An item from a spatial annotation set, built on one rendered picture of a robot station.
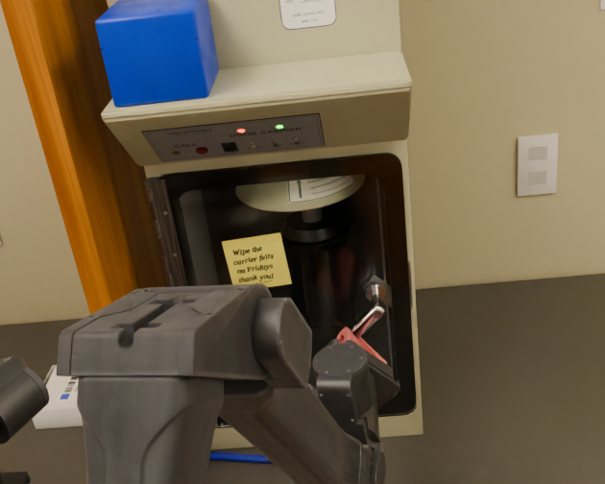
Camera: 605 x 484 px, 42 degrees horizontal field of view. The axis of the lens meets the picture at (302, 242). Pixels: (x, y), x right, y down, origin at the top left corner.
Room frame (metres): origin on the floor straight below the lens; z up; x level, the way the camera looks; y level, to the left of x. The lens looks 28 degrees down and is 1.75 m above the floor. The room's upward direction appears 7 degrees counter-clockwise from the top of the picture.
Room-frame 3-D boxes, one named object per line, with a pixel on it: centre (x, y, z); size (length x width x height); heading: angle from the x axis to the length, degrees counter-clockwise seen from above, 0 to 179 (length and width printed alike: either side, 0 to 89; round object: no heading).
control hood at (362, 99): (0.84, 0.03, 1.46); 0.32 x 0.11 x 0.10; 85
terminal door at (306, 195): (0.89, 0.02, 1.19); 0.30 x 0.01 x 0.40; 85
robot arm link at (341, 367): (0.63, -0.01, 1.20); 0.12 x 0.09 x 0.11; 164
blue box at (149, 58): (0.84, 0.12, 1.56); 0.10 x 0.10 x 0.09; 85
